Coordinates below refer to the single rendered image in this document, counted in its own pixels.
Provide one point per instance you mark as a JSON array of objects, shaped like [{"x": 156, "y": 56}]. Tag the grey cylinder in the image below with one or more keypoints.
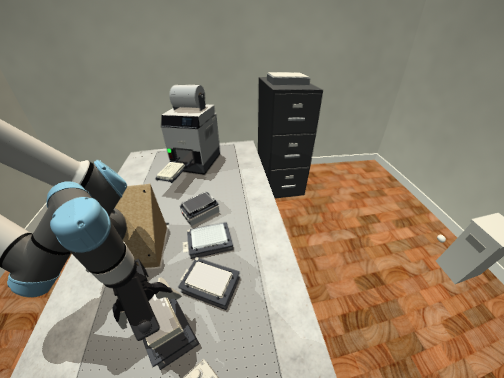
[{"x": 185, "y": 95}]

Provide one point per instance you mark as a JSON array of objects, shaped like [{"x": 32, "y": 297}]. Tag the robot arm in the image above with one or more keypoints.
[{"x": 81, "y": 225}]

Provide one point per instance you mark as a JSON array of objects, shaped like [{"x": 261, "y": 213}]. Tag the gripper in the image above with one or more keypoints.
[{"x": 161, "y": 290}]

